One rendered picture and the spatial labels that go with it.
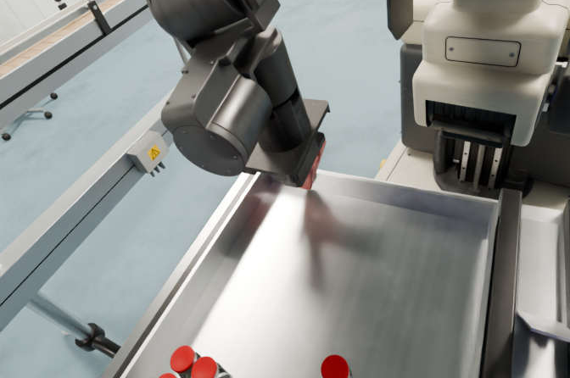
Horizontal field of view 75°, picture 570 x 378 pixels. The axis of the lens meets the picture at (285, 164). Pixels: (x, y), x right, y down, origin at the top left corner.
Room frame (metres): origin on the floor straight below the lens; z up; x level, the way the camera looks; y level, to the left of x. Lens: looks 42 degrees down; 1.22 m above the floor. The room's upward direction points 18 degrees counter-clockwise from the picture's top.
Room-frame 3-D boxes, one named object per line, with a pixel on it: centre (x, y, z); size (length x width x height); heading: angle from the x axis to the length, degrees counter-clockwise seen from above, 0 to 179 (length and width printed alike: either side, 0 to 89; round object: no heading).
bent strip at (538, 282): (0.12, -0.18, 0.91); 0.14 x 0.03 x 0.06; 143
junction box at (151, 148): (1.07, 0.43, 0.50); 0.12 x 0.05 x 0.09; 142
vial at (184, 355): (0.14, 0.13, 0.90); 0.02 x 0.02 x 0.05
